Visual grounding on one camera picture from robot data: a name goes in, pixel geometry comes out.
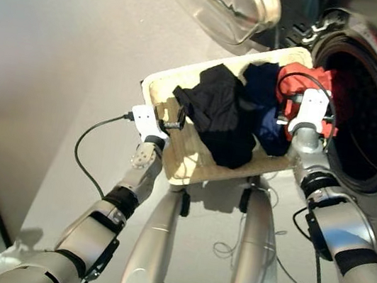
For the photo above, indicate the black stand caster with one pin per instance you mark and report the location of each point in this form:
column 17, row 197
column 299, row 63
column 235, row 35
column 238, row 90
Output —
column 245, row 199
column 185, row 203

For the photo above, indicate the black cloth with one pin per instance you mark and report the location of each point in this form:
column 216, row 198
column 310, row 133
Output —
column 215, row 110

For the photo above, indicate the round washing machine door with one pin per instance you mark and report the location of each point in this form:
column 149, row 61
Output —
column 231, row 4

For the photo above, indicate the orange cloth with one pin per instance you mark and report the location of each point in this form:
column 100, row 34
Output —
column 313, row 77

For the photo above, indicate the silver robot leg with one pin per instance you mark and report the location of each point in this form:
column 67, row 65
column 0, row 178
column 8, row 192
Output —
column 255, row 238
column 151, row 243

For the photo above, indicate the dark blue cloth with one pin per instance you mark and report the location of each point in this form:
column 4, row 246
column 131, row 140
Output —
column 258, row 84

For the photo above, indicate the pale woven laundry basket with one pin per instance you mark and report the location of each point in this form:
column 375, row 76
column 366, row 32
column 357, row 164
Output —
column 187, row 148

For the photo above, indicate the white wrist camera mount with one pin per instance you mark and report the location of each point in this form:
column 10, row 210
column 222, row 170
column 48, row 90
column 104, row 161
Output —
column 310, row 107
column 143, row 118

